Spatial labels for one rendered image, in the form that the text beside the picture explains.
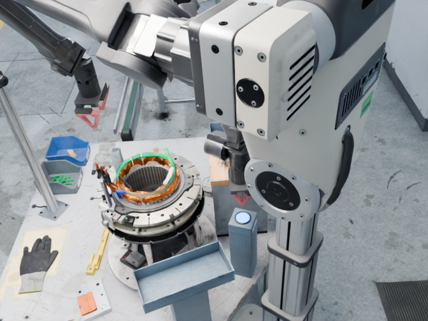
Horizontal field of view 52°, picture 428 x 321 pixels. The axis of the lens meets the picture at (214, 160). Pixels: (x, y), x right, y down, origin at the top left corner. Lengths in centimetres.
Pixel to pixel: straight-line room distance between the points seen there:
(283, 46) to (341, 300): 205
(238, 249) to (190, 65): 95
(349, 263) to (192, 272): 145
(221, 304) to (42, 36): 93
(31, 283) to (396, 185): 222
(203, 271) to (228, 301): 26
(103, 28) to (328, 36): 29
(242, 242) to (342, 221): 143
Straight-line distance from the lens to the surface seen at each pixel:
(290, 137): 69
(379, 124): 349
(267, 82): 45
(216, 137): 117
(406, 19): 376
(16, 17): 96
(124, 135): 217
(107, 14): 63
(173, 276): 123
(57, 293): 160
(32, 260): 169
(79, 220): 177
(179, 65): 52
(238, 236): 134
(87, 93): 124
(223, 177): 140
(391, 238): 271
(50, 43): 106
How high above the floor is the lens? 204
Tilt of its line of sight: 42 degrees down
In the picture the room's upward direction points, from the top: 5 degrees counter-clockwise
